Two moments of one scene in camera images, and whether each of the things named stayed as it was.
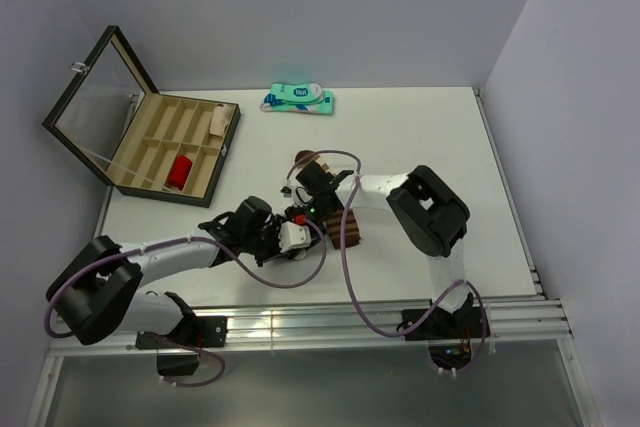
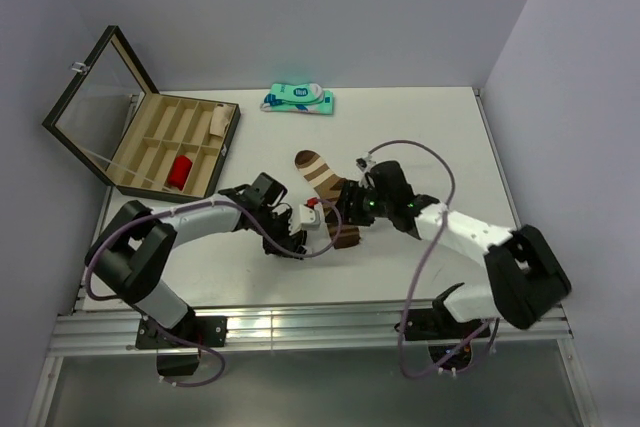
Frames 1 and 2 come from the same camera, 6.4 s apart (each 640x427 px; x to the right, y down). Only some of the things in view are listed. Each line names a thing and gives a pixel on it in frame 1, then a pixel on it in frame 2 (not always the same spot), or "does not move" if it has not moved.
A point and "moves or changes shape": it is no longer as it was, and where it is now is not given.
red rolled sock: (179, 171) does not move
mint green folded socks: (299, 97) does not move
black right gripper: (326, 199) -> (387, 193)
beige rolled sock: (220, 118) does not move
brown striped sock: (334, 223) does not move
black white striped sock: (302, 196) moves or changes shape
